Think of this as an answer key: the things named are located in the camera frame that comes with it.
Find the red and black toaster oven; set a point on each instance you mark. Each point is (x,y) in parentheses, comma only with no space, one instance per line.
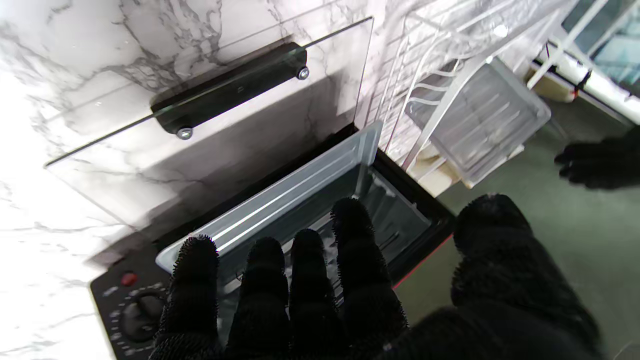
(420,225)

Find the white metal frame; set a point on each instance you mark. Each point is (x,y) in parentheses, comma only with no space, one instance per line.
(610,100)

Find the black oven knob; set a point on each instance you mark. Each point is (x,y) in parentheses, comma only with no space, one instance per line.
(142,315)

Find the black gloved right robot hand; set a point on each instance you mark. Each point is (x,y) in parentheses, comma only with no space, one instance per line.
(500,300)

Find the ribbed metal baking tray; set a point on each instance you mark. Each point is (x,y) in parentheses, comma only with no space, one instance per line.
(485,125)
(300,190)

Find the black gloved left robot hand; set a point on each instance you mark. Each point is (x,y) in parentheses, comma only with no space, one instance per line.
(610,162)

